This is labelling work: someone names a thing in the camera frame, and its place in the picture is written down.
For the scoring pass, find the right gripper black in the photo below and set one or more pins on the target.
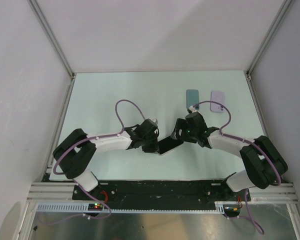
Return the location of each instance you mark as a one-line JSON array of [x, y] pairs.
[[181, 124]]

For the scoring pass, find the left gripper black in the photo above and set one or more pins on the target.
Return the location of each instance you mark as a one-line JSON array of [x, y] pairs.
[[153, 148]]

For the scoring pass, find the purple phone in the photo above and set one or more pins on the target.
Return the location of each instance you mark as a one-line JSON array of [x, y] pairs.
[[217, 99]]

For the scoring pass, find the white phone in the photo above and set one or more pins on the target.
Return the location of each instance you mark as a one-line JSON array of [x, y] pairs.
[[167, 144]]

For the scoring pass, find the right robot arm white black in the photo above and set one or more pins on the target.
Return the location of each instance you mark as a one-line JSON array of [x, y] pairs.
[[264, 165]]

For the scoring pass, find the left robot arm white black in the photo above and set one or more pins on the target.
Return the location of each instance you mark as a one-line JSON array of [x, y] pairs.
[[74, 154]]

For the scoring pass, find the teal phone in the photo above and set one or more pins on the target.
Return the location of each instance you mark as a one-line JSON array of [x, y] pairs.
[[192, 98]]

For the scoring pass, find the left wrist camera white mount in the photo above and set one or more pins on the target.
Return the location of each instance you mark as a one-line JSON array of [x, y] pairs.
[[155, 121]]

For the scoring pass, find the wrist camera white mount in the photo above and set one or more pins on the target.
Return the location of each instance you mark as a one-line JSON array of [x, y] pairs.
[[155, 121], [191, 109]]

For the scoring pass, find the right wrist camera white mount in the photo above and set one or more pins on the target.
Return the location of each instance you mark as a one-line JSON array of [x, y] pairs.
[[191, 109]]

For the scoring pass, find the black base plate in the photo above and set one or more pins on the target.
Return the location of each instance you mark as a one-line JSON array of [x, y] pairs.
[[190, 202]]

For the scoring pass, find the white slotted cable duct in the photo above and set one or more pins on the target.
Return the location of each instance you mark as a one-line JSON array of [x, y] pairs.
[[68, 207]]

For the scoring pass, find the aluminium frame rail front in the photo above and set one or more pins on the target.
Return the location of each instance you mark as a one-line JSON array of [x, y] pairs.
[[66, 191]]

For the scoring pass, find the right aluminium corner post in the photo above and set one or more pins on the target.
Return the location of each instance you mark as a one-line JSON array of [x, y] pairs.
[[270, 34]]

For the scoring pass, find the aluminium corner post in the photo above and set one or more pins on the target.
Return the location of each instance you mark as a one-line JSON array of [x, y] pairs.
[[270, 34], [39, 14]]

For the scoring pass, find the left aluminium corner post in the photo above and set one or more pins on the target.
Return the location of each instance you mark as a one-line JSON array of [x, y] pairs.
[[39, 14]]

